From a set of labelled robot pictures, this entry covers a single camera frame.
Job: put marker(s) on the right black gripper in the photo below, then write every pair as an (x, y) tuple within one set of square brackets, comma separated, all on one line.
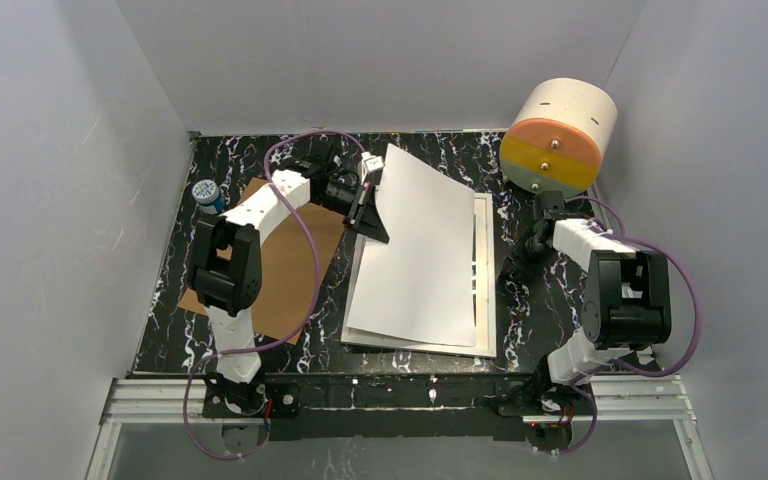
[(548, 202)]

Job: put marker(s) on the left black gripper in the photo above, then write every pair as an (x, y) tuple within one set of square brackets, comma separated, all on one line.
[(360, 206)]

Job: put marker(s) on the white picture frame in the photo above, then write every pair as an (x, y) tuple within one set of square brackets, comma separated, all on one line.
[(483, 289)]

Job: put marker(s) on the autumn forest photo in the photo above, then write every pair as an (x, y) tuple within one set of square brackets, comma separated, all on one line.
[(418, 286)]

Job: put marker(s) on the brown frame backing board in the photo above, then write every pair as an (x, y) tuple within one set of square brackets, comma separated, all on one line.
[(288, 269)]

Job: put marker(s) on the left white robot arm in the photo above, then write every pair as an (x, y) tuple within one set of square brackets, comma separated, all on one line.
[(226, 260)]

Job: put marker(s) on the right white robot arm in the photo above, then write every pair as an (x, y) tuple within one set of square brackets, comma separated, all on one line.
[(625, 304)]

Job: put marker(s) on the white cylindrical drawer unit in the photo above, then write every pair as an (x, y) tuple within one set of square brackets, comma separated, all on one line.
[(559, 138)]

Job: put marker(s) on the small blue lidded jar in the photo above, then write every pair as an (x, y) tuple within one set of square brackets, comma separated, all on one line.
[(209, 197)]

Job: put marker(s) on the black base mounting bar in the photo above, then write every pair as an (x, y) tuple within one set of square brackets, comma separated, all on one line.
[(506, 407)]

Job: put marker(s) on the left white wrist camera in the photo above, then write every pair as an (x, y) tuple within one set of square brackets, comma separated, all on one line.
[(370, 168)]

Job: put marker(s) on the aluminium rail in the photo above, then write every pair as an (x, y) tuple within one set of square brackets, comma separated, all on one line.
[(618, 397)]

